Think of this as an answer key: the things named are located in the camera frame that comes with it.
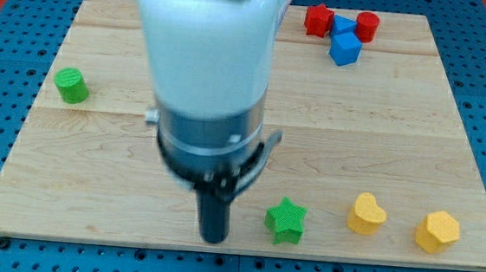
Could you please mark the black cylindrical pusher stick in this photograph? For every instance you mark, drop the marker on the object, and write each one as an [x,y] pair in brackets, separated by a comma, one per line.
[214,217]

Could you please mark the blue cube block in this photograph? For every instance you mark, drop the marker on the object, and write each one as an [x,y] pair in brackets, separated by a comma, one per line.
[345,48]

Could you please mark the wooden board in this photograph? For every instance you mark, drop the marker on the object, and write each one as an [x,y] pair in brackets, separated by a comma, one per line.
[388,125]

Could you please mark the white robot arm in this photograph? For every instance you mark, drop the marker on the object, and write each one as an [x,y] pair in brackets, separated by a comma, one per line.
[210,63]

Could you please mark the red cylinder block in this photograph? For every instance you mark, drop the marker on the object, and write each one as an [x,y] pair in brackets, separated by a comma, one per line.
[367,25]

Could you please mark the blue triangle block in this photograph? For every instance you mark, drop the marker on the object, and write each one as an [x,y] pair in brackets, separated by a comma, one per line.
[342,25]

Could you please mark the red star block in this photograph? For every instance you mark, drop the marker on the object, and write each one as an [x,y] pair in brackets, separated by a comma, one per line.
[318,20]

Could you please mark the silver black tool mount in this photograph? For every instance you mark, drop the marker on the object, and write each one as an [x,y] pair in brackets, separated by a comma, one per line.
[223,155]

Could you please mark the yellow hexagon block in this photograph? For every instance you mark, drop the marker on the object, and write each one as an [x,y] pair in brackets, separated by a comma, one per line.
[437,232]

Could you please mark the green star block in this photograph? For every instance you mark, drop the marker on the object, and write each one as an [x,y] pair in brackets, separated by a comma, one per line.
[285,221]

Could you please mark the yellow heart block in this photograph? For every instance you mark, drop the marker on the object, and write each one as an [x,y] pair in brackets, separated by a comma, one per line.
[366,217]

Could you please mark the green cylinder block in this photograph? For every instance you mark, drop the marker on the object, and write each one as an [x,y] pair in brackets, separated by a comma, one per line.
[71,85]

